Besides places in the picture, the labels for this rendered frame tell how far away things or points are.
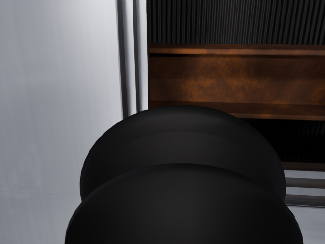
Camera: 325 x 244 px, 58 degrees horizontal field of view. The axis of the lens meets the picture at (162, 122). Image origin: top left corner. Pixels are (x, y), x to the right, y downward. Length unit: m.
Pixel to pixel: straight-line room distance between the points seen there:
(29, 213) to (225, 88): 0.26
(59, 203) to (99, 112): 0.09
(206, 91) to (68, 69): 0.22
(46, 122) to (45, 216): 0.09
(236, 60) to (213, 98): 0.06
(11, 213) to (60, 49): 0.15
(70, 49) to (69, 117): 0.05
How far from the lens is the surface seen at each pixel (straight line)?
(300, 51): 0.35
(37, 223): 0.29
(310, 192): 0.27
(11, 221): 0.31
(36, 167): 0.26
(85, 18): 0.21
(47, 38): 0.22
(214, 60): 0.38
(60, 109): 0.23
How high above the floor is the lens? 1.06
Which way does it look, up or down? 68 degrees down
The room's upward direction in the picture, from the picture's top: 166 degrees counter-clockwise
